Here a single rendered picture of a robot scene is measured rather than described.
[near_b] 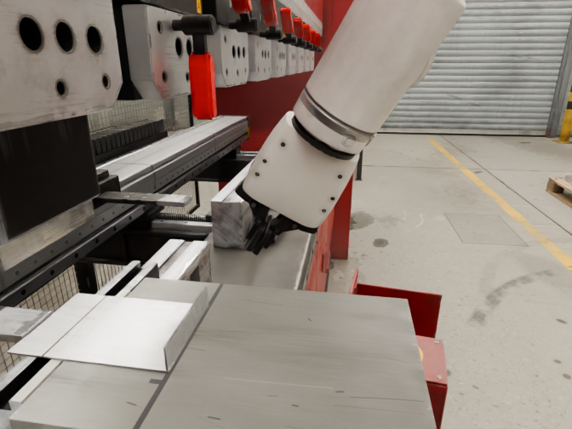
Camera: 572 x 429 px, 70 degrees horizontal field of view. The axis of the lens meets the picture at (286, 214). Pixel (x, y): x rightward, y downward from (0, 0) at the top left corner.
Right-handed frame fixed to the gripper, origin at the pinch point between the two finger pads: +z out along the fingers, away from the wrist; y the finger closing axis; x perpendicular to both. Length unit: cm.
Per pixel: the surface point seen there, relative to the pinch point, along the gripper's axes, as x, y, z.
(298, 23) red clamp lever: -73, 10, -11
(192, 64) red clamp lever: 0.6, 14.7, -15.0
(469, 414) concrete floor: -54, -109, 69
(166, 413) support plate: 26.2, 2.9, -3.7
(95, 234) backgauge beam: -15.9, 23.6, 29.1
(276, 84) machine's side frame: -193, 10, 43
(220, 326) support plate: 17.2, 1.3, -2.4
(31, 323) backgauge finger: 19.4, 15.1, 4.4
